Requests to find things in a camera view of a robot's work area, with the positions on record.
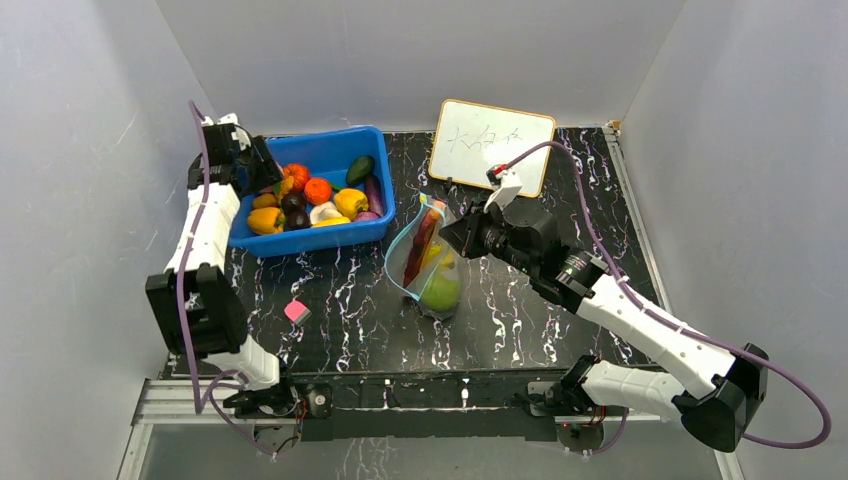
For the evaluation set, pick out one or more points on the pink white cube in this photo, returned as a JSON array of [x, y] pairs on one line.
[[297, 312]]

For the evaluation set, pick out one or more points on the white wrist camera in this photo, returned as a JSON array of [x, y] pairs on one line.
[[506, 186], [226, 131]]

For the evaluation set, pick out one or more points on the white dry-erase board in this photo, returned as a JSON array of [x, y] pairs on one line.
[[472, 138]]

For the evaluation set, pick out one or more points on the orange tangerine toy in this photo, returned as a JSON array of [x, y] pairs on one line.
[[318, 191]]

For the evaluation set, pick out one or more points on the green round melon toy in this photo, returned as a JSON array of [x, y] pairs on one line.
[[441, 294]]

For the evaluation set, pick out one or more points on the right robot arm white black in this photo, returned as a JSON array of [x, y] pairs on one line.
[[712, 392]]

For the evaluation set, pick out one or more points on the dark green avocado toy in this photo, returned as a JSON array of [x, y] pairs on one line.
[[359, 170]]

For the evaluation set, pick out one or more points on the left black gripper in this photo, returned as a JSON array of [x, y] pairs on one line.
[[268, 174]]

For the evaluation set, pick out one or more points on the yellow bell pepper toy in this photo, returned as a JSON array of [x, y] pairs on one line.
[[439, 256]]

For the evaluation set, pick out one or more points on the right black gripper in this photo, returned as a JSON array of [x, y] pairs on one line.
[[468, 233]]

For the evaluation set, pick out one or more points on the small yellow orange fruit toy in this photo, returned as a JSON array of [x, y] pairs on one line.
[[265, 200]]

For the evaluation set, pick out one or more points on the white garlic toy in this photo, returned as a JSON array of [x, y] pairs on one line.
[[323, 212]]

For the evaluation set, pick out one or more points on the hot dog bun toy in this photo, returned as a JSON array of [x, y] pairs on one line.
[[421, 241]]

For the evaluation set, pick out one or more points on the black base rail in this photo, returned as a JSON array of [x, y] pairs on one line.
[[527, 403]]

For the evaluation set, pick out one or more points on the purple eggplant toy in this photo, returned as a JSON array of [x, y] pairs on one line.
[[372, 189]]

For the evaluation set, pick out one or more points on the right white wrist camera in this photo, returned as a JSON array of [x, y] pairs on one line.
[[506, 186]]

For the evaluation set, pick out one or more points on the orange pumpkin toy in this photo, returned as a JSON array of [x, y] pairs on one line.
[[295, 178]]

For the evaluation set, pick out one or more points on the clear zip top bag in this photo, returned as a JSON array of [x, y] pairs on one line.
[[396, 258]]

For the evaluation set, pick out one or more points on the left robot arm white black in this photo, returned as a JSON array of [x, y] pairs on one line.
[[197, 310]]

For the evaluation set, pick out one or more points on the dark purple plum toy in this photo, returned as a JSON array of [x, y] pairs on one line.
[[292, 202]]

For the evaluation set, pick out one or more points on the blue plastic bin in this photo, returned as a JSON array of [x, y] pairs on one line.
[[327, 155]]

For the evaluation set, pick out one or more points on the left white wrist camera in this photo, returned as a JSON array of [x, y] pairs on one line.
[[226, 131]]

